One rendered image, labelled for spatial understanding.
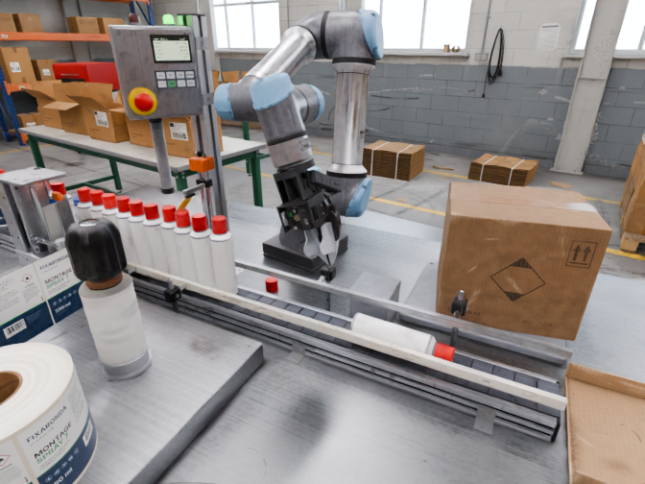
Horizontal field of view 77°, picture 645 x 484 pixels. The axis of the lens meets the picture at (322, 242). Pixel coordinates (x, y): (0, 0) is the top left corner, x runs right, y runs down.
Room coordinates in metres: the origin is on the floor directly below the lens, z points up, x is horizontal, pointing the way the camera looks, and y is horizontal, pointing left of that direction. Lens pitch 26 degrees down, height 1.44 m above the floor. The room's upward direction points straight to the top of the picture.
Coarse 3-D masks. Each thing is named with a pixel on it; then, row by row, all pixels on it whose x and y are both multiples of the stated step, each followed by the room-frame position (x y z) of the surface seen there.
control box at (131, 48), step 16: (112, 32) 0.93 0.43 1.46; (128, 32) 0.94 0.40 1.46; (144, 32) 0.96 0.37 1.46; (160, 32) 0.97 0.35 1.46; (176, 32) 0.99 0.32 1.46; (192, 32) 1.00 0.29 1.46; (112, 48) 0.99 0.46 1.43; (128, 48) 0.94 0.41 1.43; (144, 48) 0.95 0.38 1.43; (192, 48) 1.00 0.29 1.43; (128, 64) 0.94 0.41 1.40; (144, 64) 0.95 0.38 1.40; (160, 64) 0.97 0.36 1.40; (176, 64) 0.98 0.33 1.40; (192, 64) 1.00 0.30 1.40; (128, 80) 0.93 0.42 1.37; (144, 80) 0.95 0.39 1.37; (128, 96) 0.93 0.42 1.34; (160, 96) 0.96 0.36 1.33; (176, 96) 0.98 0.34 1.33; (192, 96) 1.00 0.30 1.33; (128, 112) 0.94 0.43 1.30; (144, 112) 0.94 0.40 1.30; (160, 112) 0.96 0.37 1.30; (176, 112) 0.98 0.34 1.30; (192, 112) 0.99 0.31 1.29
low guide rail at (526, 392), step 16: (144, 272) 0.91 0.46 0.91; (160, 272) 0.90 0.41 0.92; (192, 288) 0.84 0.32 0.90; (208, 288) 0.82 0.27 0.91; (240, 304) 0.77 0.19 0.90; (256, 304) 0.75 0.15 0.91; (288, 320) 0.71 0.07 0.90; (304, 320) 0.70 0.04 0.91; (336, 336) 0.66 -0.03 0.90; (352, 336) 0.65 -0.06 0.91; (368, 336) 0.64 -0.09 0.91; (384, 352) 0.62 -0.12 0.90; (400, 352) 0.60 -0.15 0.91; (416, 352) 0.59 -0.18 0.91; (432, 368) 0.57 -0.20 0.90; (448, 368) 0.56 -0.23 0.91; (464, 368) 0.55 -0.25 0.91; (496, 384) 0.52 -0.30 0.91; (512, 384) 0.51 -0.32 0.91; (544, 400) 0.49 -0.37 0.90; (560, 400) 0.48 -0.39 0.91
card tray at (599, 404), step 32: (576, 384) 0.59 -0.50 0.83; (608, 384) 0.58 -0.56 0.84; (640, 384) 0.56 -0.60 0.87; (576, 416) 0.52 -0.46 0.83; (608, 416) 0.52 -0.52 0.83; (640, 416) 0.52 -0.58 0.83; (576, 448) 0.45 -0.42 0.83; (608, 448) 0.45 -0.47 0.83; (640, 448) 0.45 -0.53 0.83; (576, 480) 0.39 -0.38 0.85; (608, 480) 0.40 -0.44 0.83; (640, 480) 0.40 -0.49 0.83
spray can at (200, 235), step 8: (192, 216) 0.86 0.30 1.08; (200, 216) 0.86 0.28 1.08; (192, 224) 0.86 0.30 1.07; (200, 224) 0.85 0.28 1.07; (192, 232) 0.85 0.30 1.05; (200, 232) 0.85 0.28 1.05; (208, 232) 0.86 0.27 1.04; (192, 240) 0.84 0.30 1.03; (200, 240) 0.84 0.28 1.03; (208, 240) 0.85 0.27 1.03; (192, 248) 0.85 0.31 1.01; (200, 248) 0.84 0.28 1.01; (208, 248) 0.85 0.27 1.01; (200, 256) 0.84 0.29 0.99; (208, 256) 0.84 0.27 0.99; (200, 264) 0.84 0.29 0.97; (208, 264) 0.84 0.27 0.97; (200, 272) 0.84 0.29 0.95; (208, 272) 0.84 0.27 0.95; (200, 280) 0.84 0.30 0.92; (208, 280) 0.84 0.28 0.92
